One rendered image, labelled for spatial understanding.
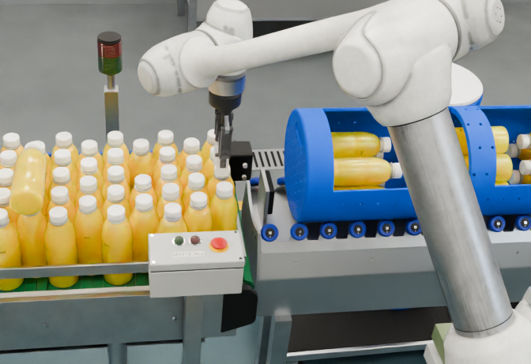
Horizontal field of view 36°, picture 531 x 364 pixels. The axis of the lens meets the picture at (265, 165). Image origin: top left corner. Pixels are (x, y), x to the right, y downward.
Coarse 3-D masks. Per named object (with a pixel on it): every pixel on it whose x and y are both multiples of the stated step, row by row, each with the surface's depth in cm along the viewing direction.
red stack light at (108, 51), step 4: (100, 44) 214; (104, 44) 214; (116, 44) 214; (120, 44) 216; (100, 48) 215; (104, 48) 214; (108, 48) 214; (112, 48) 214; (116, 48) 215; (120, 48) 216; (100, 52) 215; (104, 52) 215; (108, 52) 215; (112, 52) 215; (116, 52) 216; (120, 52) 217; (100, 56) 216; (104, 56) 215; (108, 56) 215; (112, 56) 216; (116, 56) 216
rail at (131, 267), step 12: (84, 264) 187; (96, 264) 187; (108, 264) 187; (120, 264) 188; (132, 264) 188; (144, 264) 189; (0, 276) 185; (12, 276) 185; (24, 276) 186; (36, 276) 186; (48, 276) 187
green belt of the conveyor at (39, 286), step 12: (240, 216) 220; (84, 276) 195; (96, 276) 195; (144, 276) 196; (252, 276) 202; (24, 288) 191; (36, 288) 190; (48, 288) 191; (60, 288) 191; (72, 288) 191; (84, 288) 192
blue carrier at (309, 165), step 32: (288, 128) 210; (320, 128) 194; (352, 128) 217; (384, 128) 219; (480, 128) 200; (512, 128) 226; (288, 160) 211; (320, 160) 191; (480, 160) 198; (512, 160) 229; (288, 192) 212; (320, 192) 193; (352, 192) 194; (384, 192) 196; (480, 192) 200; (512, 192) 202
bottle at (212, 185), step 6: (210, 180) 201; (216, 180) 200; (222, 180) 199; (228, 180) 200; (210, 186) 201; (216, 186) 200; (234, 186) 202; (210, 192) 201; (234, 192) 203; (210, 198) 202
